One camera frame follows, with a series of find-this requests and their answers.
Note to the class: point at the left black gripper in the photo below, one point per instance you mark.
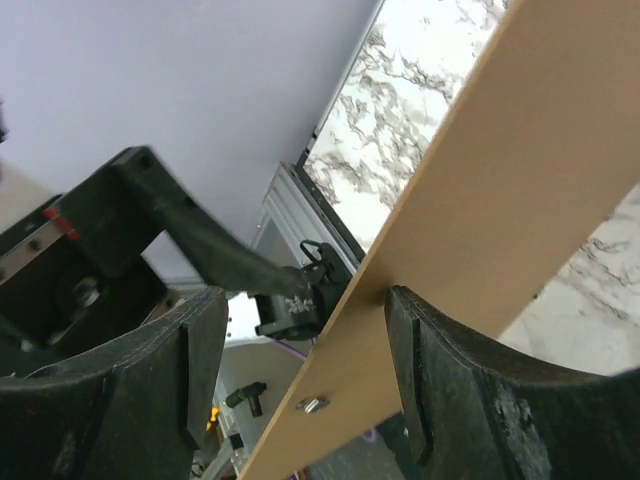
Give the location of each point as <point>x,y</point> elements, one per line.
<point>55,303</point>

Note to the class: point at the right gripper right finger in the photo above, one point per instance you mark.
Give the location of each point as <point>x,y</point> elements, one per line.
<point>477,409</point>

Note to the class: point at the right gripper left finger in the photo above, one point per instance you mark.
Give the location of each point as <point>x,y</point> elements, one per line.
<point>135,407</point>

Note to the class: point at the brown cardboard backing board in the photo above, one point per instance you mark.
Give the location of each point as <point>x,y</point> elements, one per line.
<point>539,147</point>

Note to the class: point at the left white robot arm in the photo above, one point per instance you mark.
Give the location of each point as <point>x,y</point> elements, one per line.
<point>102,218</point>

